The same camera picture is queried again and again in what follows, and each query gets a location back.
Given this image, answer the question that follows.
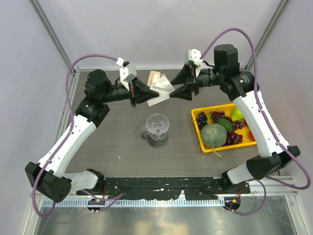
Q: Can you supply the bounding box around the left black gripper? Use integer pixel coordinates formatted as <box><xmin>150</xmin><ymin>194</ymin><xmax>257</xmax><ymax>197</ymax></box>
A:
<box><xmin>101</xmin><ymin>76</ymin><xmax>159</xmax><ymax>107</ymax></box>

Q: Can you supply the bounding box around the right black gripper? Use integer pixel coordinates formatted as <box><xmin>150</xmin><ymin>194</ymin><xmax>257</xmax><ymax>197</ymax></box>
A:
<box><xmin>170</xmin><ymin>63</ymin><xmax>224</xmax><ymax>100</ymax></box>

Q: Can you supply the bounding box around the white paper coffee filter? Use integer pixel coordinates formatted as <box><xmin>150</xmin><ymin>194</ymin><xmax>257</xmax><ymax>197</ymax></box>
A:
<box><xmin>147</xmin><ymin>76</ymin><xmax>175</xmax><ymax>107</ymax></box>

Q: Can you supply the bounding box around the clear plastic coffee dripper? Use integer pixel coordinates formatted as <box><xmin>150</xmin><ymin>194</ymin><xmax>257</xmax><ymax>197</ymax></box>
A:
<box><xmin>143</xmin><ymin>114</ymin><xmax>170</xmax><ymax>141</ymax></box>

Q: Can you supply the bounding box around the grey glass coffee server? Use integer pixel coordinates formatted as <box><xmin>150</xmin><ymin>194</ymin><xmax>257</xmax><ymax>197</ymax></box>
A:
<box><xmin>141</xmin><ymin>131</ymin><xmax>168</xmax><ymax>147</ymax></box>

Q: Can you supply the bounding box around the yellow plastic tray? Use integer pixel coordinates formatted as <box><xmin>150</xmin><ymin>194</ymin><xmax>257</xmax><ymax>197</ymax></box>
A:
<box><xmin>190</xmin><ymin>103</ymin><xmax>257</xmax><ymax>154</ymax></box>

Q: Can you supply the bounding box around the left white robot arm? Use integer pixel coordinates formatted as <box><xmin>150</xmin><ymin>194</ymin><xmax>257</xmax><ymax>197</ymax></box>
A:
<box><xmin>25</xmin><ymin>68</ymin><xmax>159</xmax><ymax>203</ymax></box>

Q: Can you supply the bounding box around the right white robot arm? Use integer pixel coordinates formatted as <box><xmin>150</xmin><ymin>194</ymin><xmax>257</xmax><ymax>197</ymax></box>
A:
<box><xmin>170</xmin><ymin>44</ymin><xmax>300</xmax><ymax>193</ymax></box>

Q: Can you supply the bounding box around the coffee filter paper pack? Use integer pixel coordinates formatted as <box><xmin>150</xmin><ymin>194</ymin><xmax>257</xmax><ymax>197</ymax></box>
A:
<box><xmin>147</xmin><ymin>70</ymin><xmax>165</xmax><ymax>87</ymax></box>

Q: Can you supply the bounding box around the black grape bunch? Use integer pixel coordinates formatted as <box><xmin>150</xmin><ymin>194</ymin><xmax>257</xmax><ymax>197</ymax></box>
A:
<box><xmin>196</xmin><ymin>112</ymin><xmax>208</xmax><ymax>130</ymax></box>

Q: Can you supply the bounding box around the green lime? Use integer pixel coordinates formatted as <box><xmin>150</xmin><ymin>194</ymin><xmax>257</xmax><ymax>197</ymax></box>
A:
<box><xmin>214</xmin><ymin>118</ymin><xmax>233</xmax><ymax>132</ymax></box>

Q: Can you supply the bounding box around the netted green melon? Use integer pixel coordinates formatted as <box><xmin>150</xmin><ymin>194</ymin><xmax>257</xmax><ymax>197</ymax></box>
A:
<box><xmin>201</xmin><ymin>123</ymin><xmax>227</xmax><ymax>147</ymax></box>

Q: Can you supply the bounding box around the green pear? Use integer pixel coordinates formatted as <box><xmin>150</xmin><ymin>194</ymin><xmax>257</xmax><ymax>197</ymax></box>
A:
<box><xmin>231</xmin><ymin>107</ymin><xmax>244</xmax><ymax>121</ymax></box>

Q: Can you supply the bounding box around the purple grape bunch upper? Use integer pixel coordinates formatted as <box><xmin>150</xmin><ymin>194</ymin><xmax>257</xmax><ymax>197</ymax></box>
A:
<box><xmin>210</xmin><ymin>111</ymin><xmax>246</xmax><ymax>131</ymax></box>

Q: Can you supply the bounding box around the purple grape bunch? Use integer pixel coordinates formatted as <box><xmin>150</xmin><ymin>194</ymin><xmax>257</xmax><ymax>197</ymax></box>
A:
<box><xmin>223</xmin><ymin>131</ymin><xmax>243</xmax><ymax>146</ymax></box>
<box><xmin>210</xmin><ymin>111</ymin><xmax>246</xmax><ymax>131</ymax></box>

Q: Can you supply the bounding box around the purple grape bunch lower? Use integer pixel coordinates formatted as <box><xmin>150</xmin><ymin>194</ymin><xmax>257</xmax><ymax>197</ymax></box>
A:
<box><xmin>223</xmin><ymin>131</ymin><xmax>243</xmax><ymax>146</ymax></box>

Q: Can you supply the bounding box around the red apple lower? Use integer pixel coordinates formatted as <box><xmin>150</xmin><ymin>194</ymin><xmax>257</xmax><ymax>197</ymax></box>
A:
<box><xmin>249</xmin><ymin>131</ymin><xmax>256</xmax><ymax>141</ymax></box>

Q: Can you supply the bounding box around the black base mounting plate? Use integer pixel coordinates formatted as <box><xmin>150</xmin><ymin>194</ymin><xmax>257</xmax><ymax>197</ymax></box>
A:
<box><xmin>87</xmin><ymin>177</ymin><xmax>250</xmax><ymax>201</ymax></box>

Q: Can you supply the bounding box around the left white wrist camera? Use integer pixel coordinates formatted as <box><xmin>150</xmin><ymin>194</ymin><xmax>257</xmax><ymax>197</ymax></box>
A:
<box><xmin>116</xmin><ymin>57</ymin><xmax>137</xmax><ymax>91</ymax></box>

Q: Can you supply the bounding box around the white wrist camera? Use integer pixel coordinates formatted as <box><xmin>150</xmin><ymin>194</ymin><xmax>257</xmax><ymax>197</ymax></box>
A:
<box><xmin>187</xmin><ymin>49</ymin><xmax>203</xmax><ymax>69</ymax></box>
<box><xmin>116</xmin><ymin>57</ymin><xmax>137</xmax><ymax>91</ymax></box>

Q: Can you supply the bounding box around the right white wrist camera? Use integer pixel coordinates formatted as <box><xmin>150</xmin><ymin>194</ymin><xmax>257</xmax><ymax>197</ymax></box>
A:
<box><xmin>187</xmin><ymin>49</ymin><xmax>203</xmax><ymax>69</ymax></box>

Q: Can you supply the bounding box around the white slotted cable duct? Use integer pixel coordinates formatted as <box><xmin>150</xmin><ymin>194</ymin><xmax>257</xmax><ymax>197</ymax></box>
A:
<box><xmin>56</xmin><ymin>197</ymin><xmax>225</xmax><ymax>208</ymax></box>

